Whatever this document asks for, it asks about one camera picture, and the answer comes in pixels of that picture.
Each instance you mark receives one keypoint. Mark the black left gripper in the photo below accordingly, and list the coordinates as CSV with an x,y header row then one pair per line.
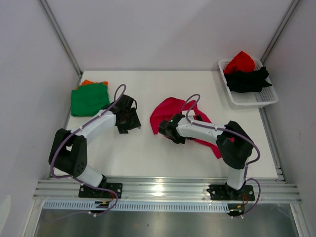
x,y
135,122

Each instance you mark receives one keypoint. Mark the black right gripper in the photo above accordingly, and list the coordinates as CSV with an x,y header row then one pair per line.
x,y
171,134

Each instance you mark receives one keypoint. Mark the pink t shirt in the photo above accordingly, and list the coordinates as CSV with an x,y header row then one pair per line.
x,y
166,110

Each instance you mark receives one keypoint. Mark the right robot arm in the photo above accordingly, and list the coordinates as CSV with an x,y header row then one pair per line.
x,y
234,145

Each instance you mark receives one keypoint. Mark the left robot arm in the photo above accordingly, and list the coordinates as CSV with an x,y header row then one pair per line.
x,y
68,156

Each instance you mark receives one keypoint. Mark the green folded t shirt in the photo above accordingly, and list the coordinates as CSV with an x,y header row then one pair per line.
x,y
87,100

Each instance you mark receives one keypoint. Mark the orange folded t shirt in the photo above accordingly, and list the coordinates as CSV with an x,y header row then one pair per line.
x,y
88,82

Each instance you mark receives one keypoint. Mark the black t shirt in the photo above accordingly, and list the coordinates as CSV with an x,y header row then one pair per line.
x,y
254,81

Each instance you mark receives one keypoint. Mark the red t shirt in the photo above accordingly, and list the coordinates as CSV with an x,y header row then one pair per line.
x,y
241,62

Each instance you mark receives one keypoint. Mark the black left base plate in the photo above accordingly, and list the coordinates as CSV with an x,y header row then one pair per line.
x,y
88,192

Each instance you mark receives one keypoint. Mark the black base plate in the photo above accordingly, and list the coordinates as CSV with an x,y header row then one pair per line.
x,y
224,192
88,192

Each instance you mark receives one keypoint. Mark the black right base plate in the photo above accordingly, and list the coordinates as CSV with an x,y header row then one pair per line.
x,y
224,192

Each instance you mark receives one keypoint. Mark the aluminium front rail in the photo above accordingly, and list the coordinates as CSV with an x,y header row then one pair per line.
x,y
168,189

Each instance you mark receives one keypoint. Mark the white slotted cable duct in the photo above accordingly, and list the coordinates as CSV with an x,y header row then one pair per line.
x,y
203,207

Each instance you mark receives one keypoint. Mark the left aluminium corner post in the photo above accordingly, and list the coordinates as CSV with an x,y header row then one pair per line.
x,y
60,35

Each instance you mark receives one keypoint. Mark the aluminium corner post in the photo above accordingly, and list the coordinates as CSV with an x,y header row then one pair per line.
x,y
281,28
60,35

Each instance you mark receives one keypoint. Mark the right aluminium corner post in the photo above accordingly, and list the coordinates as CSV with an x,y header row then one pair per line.
x,y
281,28

